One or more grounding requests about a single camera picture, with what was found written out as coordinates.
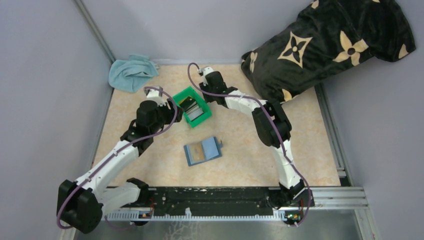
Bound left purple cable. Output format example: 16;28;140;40
56;86;178;230

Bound light blue cloth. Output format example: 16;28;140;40
108;54;160;93

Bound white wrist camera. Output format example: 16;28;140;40
144;86;166;107
197;66;215;77

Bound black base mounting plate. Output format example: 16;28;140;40
117;186;315;218

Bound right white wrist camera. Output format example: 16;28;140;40
197;66;215;77

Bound purple cable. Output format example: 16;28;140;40
187;62;312;228
56;86;178;230

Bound blue leather card holder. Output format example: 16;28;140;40
183;136;223;167

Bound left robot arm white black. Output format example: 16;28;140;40
56;98;183;234

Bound cards in green bin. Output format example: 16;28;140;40
180;96;205;122

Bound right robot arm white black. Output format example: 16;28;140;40
198;67;305;201

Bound green plastic bin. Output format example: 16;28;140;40
173;86;212;128

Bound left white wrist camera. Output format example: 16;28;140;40
144;86;166;107

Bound aluminium frame rail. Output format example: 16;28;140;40
106;186;369;222

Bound gold card in holder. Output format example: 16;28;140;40
190;142;205;163

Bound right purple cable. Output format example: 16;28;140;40
187;62;312;228

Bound black floral blanket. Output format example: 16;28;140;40
241;0;416;103

